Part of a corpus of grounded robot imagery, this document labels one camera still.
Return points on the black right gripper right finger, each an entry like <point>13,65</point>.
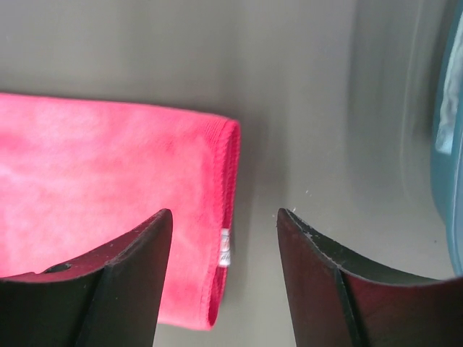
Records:
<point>338,297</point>

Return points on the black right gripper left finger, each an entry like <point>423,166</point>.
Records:
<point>109,296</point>

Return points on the pink towel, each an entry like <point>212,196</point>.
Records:
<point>76,174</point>

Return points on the translucent blue plastic container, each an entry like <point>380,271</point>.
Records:
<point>446,149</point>

